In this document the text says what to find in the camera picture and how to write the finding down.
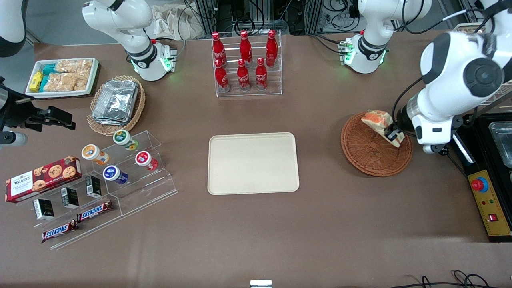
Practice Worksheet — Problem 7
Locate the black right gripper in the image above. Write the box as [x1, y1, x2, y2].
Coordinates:
[0, 78, 76, 133]

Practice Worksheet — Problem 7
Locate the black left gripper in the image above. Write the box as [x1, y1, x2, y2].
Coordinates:
[384, 103, 419, 142]

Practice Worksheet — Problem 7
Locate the triangle sandwich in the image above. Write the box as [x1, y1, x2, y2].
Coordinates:
[361, 110, 405, 148]

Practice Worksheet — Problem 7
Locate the brown wicker basket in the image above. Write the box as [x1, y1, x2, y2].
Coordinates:
[341, 111, 413, 177]

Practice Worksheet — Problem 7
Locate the white rectangular snack tray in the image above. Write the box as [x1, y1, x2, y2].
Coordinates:
[25, 58, 100, 98]

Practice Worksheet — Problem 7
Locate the light wicker basket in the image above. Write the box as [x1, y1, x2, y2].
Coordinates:
[87, 75, 146, 137]

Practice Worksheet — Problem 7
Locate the beige plastic tray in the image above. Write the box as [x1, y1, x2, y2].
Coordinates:
[207, 132, 300, 196]

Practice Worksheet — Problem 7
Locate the rice cracker snack pack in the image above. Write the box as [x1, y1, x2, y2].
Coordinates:
[43, 73, 89, 92]
[55, 59, 93, 75]

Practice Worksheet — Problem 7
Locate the yellow snack pack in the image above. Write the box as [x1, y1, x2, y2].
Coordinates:
[29, 71, 44, 92]

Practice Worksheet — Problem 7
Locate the orange lid yogurt cup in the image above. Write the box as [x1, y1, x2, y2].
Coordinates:
[82, 144, 110, 166]

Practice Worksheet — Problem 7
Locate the stack of foil containers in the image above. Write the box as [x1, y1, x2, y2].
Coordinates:
[92, 80, 140, 126]

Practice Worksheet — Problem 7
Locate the red Walkers cookie box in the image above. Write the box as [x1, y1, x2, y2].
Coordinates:
[5, 156, 82, 204]

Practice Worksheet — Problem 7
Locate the green lid yogurt cup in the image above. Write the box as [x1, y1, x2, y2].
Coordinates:
[113, 130, 139, 152]

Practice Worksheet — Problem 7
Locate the silver metal bar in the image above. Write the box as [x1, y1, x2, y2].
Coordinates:
[452, 134, 476, 164]

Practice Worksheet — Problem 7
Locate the blue lid yogurt cup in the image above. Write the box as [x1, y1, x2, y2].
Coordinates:
[103, 165, 129, 185]

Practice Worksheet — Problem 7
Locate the small black white box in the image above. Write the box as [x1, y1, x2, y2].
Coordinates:
[33, 198, 55, 221]
[61, 187, 80, 209]
[86, 176, 102, 198]

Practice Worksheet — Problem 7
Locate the black equipment box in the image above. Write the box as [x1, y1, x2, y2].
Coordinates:
[449, 114, 512, 243]

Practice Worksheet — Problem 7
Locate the red lid yogurt cup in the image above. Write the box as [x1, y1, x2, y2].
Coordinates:
[135, 151, 159, 172]

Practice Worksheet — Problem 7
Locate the Snickers chocolate bar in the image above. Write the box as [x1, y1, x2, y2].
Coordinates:
[77, 200, 114, 223]
[42, 220, 80, 244]

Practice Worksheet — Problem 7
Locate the clear plastic container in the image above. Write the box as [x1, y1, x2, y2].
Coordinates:
[489, 122, 512, 168]

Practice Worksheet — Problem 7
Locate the clear acrylic stepped display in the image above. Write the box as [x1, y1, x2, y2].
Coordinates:
[30, 130, 178, 251]

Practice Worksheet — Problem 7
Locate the yellow emergency stop panel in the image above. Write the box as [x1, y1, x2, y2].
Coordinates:
[468, 170, 512, 237]

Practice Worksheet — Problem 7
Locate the clear acrylic bottle rack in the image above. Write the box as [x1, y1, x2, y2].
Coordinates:
[211, 30, 283, 98]

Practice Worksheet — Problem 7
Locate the red cola bottle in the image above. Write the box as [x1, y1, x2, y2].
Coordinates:
[266, 30, 278, 67]
[239, 30, 253, 65]
[236, 59, 251, 92]
[212, 32, 227, 68]
[255, 57, 268, 91]
[215, 59, 231, 93]

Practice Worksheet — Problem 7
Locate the beige cloth bag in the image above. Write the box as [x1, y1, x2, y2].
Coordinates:
[146, 4, 205, 41]

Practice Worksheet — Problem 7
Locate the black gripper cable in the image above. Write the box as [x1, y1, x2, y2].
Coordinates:
[393, 77, 424, 118]

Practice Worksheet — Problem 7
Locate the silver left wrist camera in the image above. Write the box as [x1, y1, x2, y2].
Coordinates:
[423, 143, 449, 155]

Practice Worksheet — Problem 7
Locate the black cable with plug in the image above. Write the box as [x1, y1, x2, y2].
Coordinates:
[440, 148, 468, 177]

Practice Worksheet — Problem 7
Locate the white wire rack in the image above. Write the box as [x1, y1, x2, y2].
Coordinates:
[454, 22, 512, 116]

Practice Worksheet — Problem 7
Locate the aluminium frame with cables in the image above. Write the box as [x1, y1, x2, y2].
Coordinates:
[191, 0, 322, 36]

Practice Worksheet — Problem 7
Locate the black looped floor cable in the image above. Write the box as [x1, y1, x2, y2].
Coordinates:
[388, 270, 512, 288]

